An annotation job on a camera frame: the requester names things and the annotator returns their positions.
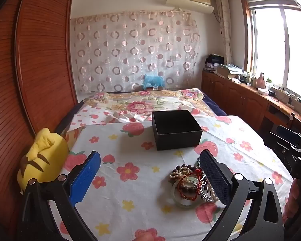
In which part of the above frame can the floral blanket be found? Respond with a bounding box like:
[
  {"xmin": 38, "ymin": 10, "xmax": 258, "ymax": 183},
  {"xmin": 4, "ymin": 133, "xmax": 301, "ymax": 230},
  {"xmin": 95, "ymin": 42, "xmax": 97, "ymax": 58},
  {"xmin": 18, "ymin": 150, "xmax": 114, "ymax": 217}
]
[{"xmin": 74, "ymin": 88, "xmax": 217, "ymax": 131}]

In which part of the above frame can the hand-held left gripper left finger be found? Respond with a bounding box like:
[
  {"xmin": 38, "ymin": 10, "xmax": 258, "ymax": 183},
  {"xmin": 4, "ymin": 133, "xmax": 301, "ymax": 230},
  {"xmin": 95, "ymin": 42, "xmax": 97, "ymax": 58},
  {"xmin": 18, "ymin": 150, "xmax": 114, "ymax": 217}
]
[{"xmin": 16, "ymin": 151, "xmax": 102, "ymax": 241}]

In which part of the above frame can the dark wooden bead bracelet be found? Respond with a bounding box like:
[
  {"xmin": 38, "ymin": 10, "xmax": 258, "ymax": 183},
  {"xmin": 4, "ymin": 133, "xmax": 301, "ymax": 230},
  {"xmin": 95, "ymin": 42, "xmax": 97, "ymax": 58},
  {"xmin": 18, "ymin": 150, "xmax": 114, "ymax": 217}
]
[{"xmin": 180, "ymin": 183, "xmax": 201, "ymax": 195}]

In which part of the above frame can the black square box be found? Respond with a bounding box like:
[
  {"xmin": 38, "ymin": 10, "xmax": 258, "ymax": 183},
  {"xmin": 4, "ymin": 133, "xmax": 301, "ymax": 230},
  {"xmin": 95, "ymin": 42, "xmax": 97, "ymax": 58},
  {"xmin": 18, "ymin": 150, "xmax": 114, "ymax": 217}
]
[{"xmin": 152, "ymin": 110, "xmax": 203, "ymax": 151}]

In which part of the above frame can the dark blue mattress cover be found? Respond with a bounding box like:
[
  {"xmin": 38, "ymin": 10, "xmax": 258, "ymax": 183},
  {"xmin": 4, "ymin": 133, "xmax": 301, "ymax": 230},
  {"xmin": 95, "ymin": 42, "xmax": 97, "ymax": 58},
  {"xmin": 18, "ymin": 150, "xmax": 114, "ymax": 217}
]
[{"xmin": 202, "ymin": 92, "xmax": 227, "ymax": 117}]

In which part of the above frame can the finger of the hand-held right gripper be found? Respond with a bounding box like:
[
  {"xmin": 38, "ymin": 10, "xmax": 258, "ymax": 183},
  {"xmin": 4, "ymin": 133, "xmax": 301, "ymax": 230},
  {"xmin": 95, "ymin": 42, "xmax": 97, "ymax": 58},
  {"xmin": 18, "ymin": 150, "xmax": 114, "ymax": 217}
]
[{"xmin": 269, "ymin": 125, "xmax": 301, "ymax": 153}]

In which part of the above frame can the long wooden cabinet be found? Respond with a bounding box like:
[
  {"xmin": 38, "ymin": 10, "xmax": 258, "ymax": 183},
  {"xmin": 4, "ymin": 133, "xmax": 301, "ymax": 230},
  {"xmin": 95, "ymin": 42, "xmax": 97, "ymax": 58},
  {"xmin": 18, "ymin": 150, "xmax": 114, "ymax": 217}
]
[{"xmin": 201, "ymin": 69, "xmax": 301, "ymax": 141}]

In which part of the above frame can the pile of dark clothes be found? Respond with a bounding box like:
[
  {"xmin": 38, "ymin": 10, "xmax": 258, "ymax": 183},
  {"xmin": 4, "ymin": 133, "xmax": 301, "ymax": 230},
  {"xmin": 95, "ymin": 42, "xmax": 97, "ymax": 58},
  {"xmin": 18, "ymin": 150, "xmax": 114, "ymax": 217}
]
[{"xmin": 205, "ymin": 53, "xmax": 225, "ymax": 71}]

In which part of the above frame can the yellow plush toy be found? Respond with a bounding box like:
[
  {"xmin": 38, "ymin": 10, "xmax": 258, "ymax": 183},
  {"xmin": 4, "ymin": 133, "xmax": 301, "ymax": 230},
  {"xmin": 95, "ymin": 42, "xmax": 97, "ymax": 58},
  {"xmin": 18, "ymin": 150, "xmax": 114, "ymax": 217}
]
[{"xmin": 17, "ymin": 128, "xmax": 70, "ymax": 194}]

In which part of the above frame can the cream pearl bead bracelet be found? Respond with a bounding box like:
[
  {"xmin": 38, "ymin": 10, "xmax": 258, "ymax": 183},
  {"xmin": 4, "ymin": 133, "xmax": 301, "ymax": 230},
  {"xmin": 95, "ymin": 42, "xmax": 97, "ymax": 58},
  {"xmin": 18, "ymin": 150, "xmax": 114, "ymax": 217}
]
[{"xmin": 169, "ymin": 164, "xmax": 199, "ymax": 186}]

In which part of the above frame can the red string bracelet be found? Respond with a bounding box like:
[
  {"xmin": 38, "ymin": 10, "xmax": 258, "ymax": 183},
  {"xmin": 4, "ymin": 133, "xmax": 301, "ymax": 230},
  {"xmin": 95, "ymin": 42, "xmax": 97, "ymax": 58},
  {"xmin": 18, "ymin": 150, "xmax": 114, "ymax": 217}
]
[{"xmin": 178, "ymin": 169, "xmax": 204, "ymax": 202}]

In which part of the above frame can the wooden slatted wardrobe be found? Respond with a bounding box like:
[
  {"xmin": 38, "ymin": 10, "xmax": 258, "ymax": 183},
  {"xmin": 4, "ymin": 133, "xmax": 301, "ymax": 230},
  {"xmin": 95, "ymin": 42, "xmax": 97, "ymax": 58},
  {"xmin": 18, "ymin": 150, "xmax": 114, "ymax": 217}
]
[{"xmin": 0, "ymin": 0, "xmax": 79, "ymax": 231}]

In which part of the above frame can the silver chain bracelet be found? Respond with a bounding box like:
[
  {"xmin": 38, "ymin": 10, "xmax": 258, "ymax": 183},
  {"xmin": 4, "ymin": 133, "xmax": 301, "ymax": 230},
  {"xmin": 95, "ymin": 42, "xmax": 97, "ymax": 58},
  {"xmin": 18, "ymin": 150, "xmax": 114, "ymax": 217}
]
[{"xmin": 200, "ymin": 179, "xmax": 219, "ymax": 203}]

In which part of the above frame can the strawberry print bed sheet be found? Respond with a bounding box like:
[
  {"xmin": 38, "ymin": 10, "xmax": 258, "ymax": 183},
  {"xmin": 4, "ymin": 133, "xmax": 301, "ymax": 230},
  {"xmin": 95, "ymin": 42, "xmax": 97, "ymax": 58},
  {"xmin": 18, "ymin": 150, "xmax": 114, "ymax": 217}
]
[{"xmin": 58, "ymin": 115, "xmax": 295, "ymax": 241}]

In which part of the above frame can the wooden-framed window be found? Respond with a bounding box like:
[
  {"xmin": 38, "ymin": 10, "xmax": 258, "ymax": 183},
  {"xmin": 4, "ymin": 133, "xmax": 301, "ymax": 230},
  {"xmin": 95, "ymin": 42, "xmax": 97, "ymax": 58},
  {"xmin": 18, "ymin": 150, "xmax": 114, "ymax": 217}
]
[{"xmin": 240, "ymin": 0, "xmax": 301, "ymax": 99}]

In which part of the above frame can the person's right hand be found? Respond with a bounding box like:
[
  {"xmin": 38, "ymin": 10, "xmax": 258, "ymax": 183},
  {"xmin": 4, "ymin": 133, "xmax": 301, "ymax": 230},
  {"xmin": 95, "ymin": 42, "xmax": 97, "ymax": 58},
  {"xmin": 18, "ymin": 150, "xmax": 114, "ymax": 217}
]
[{"xmin": 284, "ymin": 178, "xmax": 301, "ymax": 224}]

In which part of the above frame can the blue plush toy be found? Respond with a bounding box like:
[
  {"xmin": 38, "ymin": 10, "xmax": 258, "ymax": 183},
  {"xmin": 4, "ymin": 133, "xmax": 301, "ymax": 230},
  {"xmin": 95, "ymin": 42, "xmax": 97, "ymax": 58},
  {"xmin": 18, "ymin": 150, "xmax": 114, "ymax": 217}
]
[{"xmin": 142, "ymin": 75, "xmax": 166, "ymax": 89}]

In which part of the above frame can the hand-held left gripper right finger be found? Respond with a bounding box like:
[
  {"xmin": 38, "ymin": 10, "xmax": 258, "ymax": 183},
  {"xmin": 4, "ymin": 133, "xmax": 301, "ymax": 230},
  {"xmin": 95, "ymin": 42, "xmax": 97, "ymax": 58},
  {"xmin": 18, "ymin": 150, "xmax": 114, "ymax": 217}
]
[{"xmin": 199, "ymin": 150, "xmax": 284, "ymax": 241}]

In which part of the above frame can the pale green jade bangle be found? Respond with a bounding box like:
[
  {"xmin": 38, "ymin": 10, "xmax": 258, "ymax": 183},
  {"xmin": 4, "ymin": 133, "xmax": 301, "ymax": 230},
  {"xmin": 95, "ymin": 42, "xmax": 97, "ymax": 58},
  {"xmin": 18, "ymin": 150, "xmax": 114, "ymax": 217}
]
[{"xmin": 172, "ymin": 177, "xmax": 212, "ymax": 209}]

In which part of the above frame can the sheer circle-patterned curtain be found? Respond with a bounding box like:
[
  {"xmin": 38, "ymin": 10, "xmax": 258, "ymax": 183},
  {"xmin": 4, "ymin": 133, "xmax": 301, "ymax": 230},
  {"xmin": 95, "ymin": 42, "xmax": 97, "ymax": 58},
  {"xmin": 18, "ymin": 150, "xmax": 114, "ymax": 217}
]
[{"xmin": 70, "ymin": 9, "xmax": 201, "ymax": 94}]

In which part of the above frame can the pale checked window curtain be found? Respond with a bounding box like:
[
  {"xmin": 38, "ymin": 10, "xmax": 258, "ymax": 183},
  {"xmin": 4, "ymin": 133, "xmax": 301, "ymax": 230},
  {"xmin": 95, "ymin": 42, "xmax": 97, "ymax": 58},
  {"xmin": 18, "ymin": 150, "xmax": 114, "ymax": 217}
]
[{"xmin": 215, "ymin": 0, "xmax": 233, "ymax": 66}]

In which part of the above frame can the open cardboard box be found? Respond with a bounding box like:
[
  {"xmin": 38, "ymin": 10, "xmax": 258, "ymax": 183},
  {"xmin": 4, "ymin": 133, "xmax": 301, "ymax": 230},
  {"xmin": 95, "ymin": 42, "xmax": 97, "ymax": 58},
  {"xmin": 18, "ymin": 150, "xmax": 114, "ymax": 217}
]
[{"xmin": 217, "ymin": 63, "xmax": 244, "ymax": 80}]

